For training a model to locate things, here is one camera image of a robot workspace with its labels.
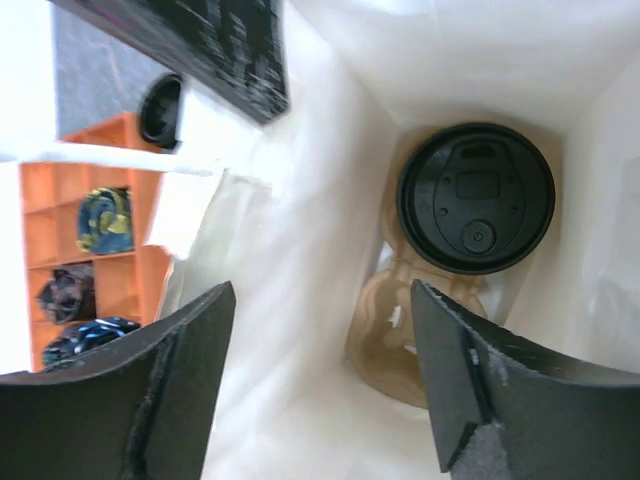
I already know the orange wooden compartment tray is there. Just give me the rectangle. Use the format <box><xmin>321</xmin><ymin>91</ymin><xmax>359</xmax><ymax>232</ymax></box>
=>
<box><xmin>18</xmin><ymin>112</ymin><xmax>174</xmax><ymax>374</ymax></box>

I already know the stack of black lids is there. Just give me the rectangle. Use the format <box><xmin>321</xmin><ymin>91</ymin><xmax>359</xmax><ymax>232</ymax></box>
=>
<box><xmin>138</xmin><ymin>73</ymin><xmax>182</xmax><ymax>151</ymax></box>

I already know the black rolled cloth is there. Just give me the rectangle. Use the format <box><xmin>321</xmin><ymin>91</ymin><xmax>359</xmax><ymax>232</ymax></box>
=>
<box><xmin>36</xmin><ymin>262</ymin><xmax>96</xmax><ymax>325</ymax></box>

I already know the brown paper bag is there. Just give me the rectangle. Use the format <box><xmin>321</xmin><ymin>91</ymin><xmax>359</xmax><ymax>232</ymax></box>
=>
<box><xmin>0</xmin><ymin>0</ymin><xmax>640</xmax><ymax>480</ymax></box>

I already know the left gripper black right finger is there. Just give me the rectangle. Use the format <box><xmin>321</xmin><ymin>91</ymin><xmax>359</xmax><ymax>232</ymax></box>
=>
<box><xmin>411</xmin><ymin>280</ymin><xmax>639</xmax><ymax>479</ymax></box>

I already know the black plastic cup lid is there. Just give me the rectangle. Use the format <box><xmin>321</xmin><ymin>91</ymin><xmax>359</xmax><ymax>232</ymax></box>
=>
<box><xmin>396</xmin><ymin>122</ymin><xmax>556</xmax><ymax>275</ymax></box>

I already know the blue striped rolled cloth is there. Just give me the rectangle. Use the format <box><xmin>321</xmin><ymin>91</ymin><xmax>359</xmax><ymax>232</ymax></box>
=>
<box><xmin>41</xmin><ymin>316</ymin><xmax>141</xmax><ymax>367</ymax></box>

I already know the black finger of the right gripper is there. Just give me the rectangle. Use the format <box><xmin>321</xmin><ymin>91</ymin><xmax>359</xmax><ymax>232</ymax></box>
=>
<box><xmin>55</xmin><ymin>0</ymin><xmax>289</xmax><ymax>125</ymax></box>

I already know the blue yellow rolled cloth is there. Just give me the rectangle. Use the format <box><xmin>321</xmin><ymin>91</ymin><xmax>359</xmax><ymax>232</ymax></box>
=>
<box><xmin>76</xmin><ymin>187</ymin><xmax>135</xmax><ymax>255</ymax></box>

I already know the pulp cardboard cup carrier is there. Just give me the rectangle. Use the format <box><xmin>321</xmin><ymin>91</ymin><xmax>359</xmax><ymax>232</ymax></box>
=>
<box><xmin>346</xmin><ymin>127</ymin><xmax>487</xmax><ymax>409</ymax></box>

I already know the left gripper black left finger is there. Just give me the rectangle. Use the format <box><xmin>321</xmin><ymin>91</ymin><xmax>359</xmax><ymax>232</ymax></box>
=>
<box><xmin>1</xmin><ymin>282</ymin><xmax>236</xmax><ymax>479</ymax></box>

